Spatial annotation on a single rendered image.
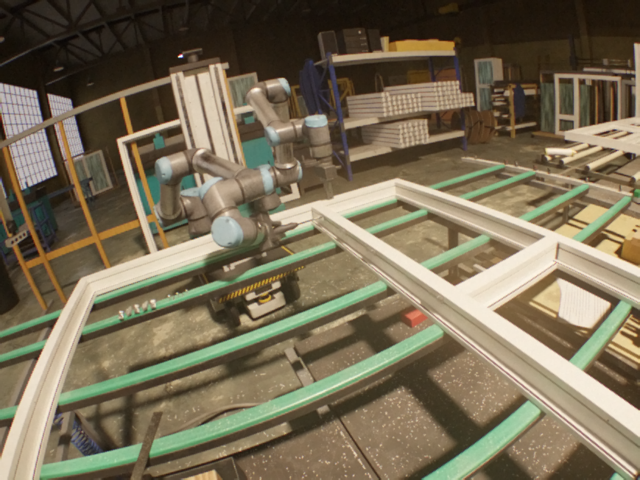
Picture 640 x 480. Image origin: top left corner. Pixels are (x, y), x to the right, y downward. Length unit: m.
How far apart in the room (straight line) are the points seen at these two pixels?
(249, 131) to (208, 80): 2.62
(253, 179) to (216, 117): 1.33
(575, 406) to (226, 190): 0.99
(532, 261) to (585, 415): 0.46
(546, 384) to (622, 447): 0.18
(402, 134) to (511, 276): 4.71
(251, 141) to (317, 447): 4.48
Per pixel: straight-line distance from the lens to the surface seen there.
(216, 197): 1.01
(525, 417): 0.63
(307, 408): 0.68
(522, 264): 0.89
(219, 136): 2.35
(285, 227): 1.25
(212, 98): 2.35
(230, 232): 0.96
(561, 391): 0.62
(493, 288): 0.82
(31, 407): 0.93
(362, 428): 0.93
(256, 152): 4.98
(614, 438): 0.61
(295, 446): 0.93
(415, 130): 5.54
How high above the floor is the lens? 1.37
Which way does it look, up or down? 24 degrees down
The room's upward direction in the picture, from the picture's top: 11 degrees counter-clockwise
